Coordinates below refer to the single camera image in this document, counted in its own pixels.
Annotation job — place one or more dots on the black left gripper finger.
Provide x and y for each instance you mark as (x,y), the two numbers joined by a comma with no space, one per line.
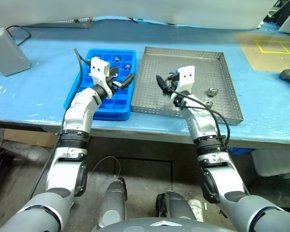
(128,81)
(113,72)

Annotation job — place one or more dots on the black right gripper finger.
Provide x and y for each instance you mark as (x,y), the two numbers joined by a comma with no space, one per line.
(173,74)
(162,84)

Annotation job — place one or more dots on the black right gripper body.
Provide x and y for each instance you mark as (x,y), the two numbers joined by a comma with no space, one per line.
(174,82)

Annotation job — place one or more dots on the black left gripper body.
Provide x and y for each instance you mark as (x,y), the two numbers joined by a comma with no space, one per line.
(110,81)

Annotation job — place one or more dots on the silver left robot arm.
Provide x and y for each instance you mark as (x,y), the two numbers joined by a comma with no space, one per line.
(79,113)

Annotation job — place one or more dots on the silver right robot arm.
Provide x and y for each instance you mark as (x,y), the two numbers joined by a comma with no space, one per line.
(203,120)

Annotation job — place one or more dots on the blue compartment tray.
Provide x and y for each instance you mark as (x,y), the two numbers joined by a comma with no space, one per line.
(120,106)

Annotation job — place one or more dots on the grey metal box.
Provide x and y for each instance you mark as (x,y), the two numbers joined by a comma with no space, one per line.
(7,53)

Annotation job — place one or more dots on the perforated metal tray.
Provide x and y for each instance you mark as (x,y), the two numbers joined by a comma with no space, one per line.
(207,70)

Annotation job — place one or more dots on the metal nut on tray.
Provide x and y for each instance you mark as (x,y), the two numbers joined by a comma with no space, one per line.
(212,91)

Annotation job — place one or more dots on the brown cardboard mat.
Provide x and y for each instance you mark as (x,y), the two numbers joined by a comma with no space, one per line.
(251,58)

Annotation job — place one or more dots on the yellow tape square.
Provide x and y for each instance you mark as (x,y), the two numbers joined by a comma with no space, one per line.
(259,47)

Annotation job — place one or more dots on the dark grey rounded robot leg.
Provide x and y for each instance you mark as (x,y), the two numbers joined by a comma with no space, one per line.
(176,205)
(113,200)

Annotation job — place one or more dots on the grey robot torso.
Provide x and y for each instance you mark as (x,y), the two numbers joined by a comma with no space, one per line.
(159,226)

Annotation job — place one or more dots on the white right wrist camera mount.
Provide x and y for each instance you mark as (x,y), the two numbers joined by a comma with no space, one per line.
(187,77)

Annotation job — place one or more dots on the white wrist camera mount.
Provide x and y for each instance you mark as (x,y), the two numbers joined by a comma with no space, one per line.
(99,68)
(187,77)

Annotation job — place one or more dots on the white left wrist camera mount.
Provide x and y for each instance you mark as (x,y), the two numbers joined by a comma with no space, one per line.
(99,68)

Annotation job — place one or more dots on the perforated metal bracket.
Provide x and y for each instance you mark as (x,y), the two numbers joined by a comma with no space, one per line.
(62,23)

